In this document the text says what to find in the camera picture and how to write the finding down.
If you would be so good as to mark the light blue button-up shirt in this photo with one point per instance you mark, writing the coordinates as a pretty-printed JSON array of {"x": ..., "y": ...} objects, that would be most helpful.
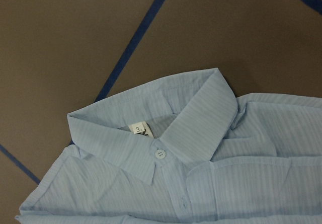
[{"x": 185, "y": 149}]

